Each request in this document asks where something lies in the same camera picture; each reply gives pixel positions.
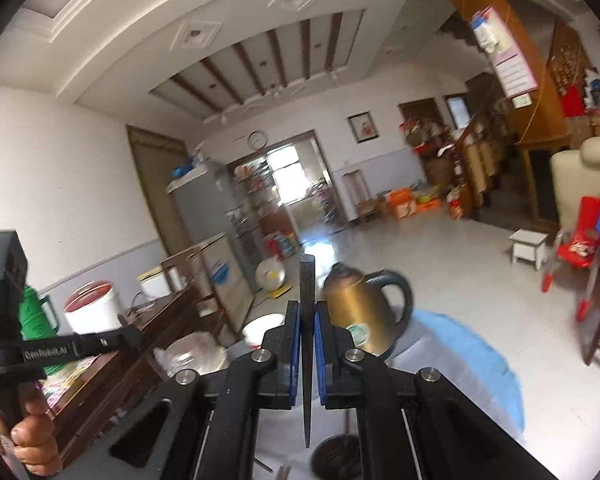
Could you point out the gold electric kettle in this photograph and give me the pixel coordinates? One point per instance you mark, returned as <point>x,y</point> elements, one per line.
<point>350,310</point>

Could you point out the dark knife blade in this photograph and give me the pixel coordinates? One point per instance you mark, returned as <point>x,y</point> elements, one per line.
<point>307,280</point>

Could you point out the person's left hand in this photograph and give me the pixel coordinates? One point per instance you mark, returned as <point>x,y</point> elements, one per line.
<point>35,440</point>

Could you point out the white bucket red lid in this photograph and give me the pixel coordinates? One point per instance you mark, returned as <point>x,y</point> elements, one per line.
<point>92,315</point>

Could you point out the pile of boxes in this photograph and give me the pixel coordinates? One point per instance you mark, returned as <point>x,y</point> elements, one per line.
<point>430,155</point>

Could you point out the colourful patterned cloth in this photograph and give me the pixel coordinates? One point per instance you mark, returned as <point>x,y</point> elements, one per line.
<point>67,382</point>

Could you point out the wall calendar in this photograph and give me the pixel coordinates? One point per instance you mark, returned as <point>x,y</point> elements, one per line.
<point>510,65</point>

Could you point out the orange cardboard box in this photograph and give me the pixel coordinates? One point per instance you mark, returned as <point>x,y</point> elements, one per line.
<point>401,203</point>

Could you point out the white round container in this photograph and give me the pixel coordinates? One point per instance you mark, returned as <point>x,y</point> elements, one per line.
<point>195,355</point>

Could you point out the round wall clock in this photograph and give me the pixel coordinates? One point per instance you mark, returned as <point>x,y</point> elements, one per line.
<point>256,139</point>

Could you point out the wooden display shelf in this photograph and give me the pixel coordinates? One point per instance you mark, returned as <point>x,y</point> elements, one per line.
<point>570,60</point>

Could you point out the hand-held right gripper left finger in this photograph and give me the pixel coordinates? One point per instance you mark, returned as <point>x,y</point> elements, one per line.
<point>294,350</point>

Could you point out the wooden door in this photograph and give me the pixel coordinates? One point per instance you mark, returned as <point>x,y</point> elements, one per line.
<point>155,195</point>

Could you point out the grey tablecloth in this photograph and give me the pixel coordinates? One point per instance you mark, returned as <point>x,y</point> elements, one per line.
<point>430,345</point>

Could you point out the blue bag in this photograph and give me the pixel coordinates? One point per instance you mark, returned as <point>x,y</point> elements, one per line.
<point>185,167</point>

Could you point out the shelf with goods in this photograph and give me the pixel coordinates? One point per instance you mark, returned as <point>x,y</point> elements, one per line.
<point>255,195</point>

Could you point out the cream armchair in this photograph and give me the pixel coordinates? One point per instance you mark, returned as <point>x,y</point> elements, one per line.
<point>570,180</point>

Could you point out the wooden staircase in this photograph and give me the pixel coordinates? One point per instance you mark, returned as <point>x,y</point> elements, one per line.
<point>530,120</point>

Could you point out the blue cloth under tablecloth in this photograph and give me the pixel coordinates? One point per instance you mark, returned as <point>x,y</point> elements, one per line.
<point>505,385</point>

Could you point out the metal mesh strainer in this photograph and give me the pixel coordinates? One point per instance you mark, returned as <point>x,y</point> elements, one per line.
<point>337,457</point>

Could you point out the white step stool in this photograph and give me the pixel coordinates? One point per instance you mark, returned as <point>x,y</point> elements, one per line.
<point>528,247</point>

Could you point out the green thermos jug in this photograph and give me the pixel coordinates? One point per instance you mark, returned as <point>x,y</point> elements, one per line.
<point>37,315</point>

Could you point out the dark wooden sideboard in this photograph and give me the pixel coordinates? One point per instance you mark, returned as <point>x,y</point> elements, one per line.
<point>110,385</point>

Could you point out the red plastic chair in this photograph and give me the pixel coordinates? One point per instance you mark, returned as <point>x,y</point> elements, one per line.
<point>577,245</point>

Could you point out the small wooden chair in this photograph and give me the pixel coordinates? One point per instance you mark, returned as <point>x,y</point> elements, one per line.
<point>365,207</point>

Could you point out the small standing fan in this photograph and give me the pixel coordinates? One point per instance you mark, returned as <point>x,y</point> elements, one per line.
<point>270,273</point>

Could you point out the white rice cooker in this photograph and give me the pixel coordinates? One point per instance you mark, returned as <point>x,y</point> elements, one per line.
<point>155,285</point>

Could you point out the grey refrigerator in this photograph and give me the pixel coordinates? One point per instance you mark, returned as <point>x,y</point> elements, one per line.
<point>200,215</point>

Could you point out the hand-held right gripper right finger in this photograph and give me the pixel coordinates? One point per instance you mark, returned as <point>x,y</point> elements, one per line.
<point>321,355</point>

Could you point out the white bowl red print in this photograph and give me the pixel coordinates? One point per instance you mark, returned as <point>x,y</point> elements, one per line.
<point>260,327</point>

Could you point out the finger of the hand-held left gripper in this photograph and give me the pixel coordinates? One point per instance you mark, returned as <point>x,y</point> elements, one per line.
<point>105,340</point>

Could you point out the framed wall picture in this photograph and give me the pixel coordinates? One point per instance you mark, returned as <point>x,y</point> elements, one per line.
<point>364,127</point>

